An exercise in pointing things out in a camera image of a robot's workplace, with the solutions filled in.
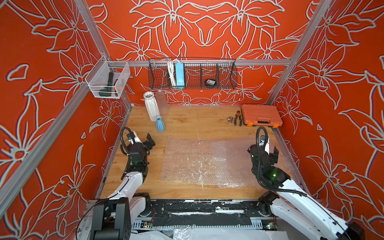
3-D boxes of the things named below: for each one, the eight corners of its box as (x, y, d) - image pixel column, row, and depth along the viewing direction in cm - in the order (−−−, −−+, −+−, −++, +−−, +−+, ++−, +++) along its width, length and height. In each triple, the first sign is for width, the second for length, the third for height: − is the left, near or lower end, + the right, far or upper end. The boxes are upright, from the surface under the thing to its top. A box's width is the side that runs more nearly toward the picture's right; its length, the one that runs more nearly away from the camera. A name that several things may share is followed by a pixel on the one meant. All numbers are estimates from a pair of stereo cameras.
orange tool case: (245, 127, 106) (246, 123, 103) (239, 107, 119) (240, 104, 116) (282, 127, 106) (285, 123, 103) (272, 107, 118) (274, 103, 115)
